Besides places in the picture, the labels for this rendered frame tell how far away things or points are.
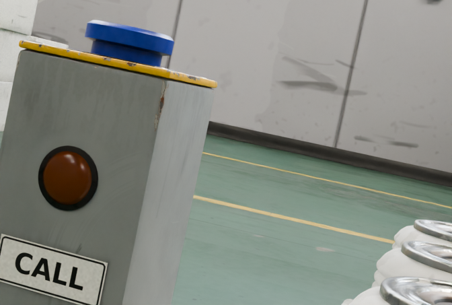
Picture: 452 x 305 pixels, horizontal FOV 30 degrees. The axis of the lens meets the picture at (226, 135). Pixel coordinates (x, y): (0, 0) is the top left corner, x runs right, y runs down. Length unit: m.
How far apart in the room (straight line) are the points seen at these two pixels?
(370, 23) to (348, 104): 0.54
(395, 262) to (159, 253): 0.11
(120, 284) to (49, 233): 0.04
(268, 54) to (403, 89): 0.90
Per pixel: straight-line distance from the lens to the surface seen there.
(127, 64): 0.35
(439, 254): 0.44
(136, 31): 0.37
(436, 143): 5.56
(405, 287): 0.32
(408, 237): 0.53
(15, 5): 3.03
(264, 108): 5.57
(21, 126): 0.37
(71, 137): 0.36
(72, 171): 0.35
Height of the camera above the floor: 0.31
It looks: 3 degrees down
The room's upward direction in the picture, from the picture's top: 12 degrees clockwise
